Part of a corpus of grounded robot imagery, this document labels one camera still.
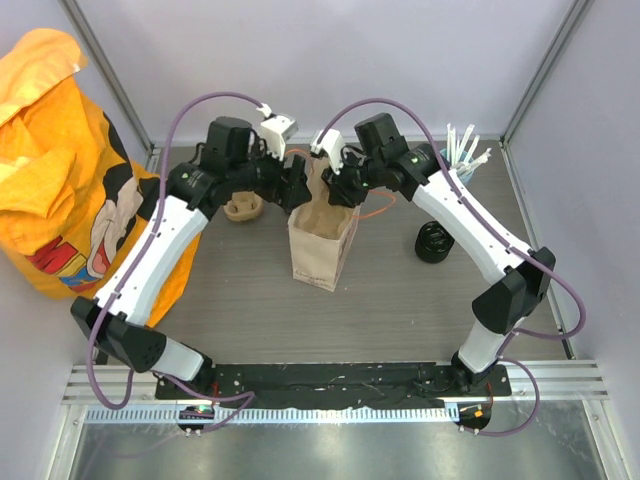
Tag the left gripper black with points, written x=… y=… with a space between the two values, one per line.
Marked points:
x=287 y=193

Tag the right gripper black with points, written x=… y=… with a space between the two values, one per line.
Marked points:
x=339 y=193

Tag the paper bag with orange handles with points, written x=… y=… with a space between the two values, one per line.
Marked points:
x=318 y=261

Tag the brown pulp cup carrier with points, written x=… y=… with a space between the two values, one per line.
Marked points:
x=323 y=220
x=244 y=207

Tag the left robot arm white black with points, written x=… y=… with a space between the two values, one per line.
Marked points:
x=236 y=157

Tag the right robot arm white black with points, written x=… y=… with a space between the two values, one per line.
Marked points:
x=518 y=276

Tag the black cup with lid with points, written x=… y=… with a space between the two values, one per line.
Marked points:
x=433 y=243

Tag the light blue straw tin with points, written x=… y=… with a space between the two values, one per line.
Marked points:
x=463 y=170

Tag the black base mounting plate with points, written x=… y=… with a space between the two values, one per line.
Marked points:
x=339 y=386

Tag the orange cartoon cloth bag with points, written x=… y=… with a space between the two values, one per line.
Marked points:
x=73 y=203

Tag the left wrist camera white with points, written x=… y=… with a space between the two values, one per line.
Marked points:
x=276 y=131

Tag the slotted cable duct rail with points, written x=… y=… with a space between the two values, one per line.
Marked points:
x=185 y=414

